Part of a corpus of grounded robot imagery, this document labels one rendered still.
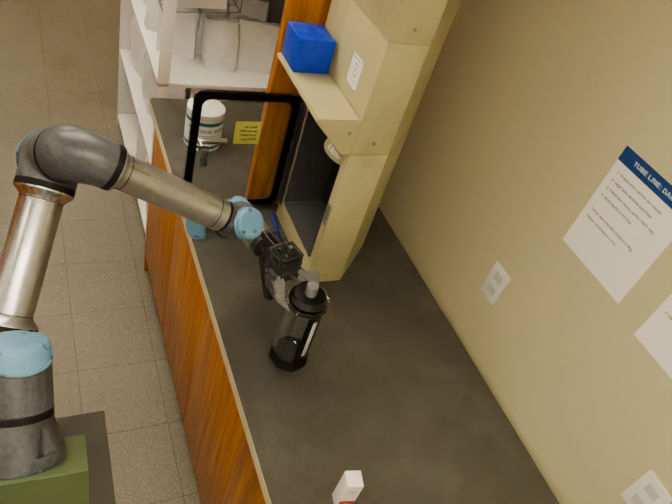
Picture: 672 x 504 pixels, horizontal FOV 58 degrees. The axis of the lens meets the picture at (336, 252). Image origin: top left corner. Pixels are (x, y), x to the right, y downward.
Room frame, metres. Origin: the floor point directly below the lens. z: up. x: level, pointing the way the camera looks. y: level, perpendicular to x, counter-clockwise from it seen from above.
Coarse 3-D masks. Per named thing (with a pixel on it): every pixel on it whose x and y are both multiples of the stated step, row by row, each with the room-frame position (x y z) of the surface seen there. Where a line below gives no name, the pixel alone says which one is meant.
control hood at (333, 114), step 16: (304, 80) 1.41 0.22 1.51; (320, 80) 1.44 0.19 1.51; (304, 96) 1.33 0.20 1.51; (320, 96) 1.36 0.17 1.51; (336, 96) 1.39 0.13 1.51; (320, 112) 1.28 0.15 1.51; (336, 112) 1.31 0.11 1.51; (352, 112) 1.34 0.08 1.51; (336, 128) 1.28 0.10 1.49; (352, 128) 1.30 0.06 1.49; (336, 144) 1.29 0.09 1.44; (352, 144) 1.31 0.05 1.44
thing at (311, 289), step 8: (296, 288) 1.00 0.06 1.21; (304, 288) 1.01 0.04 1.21; (312, 288) 0.99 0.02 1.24; (320, 288) 1.03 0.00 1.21; (296, 296) 0.98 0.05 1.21; (304, 296) 0.99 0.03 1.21; (312, 296) 0.99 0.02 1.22; (320, 296) 1.01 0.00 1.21; (296, 304) 0.97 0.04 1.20; (304, 304) 0.97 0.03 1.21; (312, 304) 0.97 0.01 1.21; (320, 304) 0.98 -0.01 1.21; (312, 312) 0.96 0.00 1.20
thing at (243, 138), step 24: (216, 120) 1.42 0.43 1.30; (240, 120) 1.46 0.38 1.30; (264, 120) 1.50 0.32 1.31; (288, 120) 1.54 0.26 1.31; (216, 144) 1.43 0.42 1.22; (240, 144) 1.47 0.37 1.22; (264, 144) 1.51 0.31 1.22; (216, 168) 1.43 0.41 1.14; (240, 168) 1.48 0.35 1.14; (264, 168) 1.52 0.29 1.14; (216, 192) 1.44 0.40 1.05; (240, 192) 1.48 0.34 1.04; (264, 192) 1.53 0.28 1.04
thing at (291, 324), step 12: (288, 288) 1.01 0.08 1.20; (288, 300) 0.97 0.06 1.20; (288, 312) 0.97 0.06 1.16; (300, 312) 0.95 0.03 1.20; (324, 312) 0.98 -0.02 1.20; (288, 324) 0.96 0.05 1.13; (300, 324) 0.96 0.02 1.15; (276, 336) 0.99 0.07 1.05; (288, 336) 0.96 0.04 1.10; (300, 336) 0.96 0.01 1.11; (276, 348) 0.97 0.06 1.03; (288, 348) 0.96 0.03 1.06; (288, 360) 0.96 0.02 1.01
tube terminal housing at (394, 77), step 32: (352, 0) 1.49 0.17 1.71; (352, 32) 1.45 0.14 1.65; (384, 64) 1.32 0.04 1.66; (416, 64) 1.37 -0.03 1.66; (352, 96) 1.37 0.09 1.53; (384, 96) 1.33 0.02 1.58; (416, 96) 1.46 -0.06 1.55; (384, 128) 1.35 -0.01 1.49; (352, 160) 1.32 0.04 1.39; (384, 160) 1.37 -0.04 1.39; (352, 192) 1.34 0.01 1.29; (288, 224) 1.49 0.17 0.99; (352, 224) 1.36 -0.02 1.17; (320, 256) 1.32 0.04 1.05; (352, 256) 1.44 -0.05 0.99
